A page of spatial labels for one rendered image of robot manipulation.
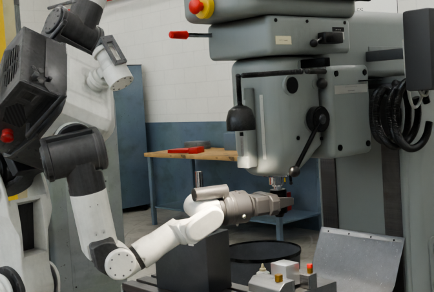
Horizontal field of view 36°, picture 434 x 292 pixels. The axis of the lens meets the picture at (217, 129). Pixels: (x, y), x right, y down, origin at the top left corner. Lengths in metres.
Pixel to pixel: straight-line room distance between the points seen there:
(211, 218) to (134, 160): 7.52
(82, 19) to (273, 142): 0.64
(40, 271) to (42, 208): 0.18
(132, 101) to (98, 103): 7.46
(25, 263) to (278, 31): 0.96
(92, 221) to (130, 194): 7.58
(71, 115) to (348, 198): 0.96
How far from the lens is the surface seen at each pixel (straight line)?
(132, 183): 9.23
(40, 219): 2.06
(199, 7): 1.68
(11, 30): 3.34
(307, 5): 1.80
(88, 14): 1.95
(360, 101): 1.97
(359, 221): 2.20
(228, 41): 1.80
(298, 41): 1.78
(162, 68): 9.16
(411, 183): 2.09
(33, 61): 1.73
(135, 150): 9.24
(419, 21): 1.82
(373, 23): 2.06
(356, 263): 2.17
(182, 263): 2.17
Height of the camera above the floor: 1.54
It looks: 3 degrees down
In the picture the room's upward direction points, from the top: 4 degrees counter-clockwise
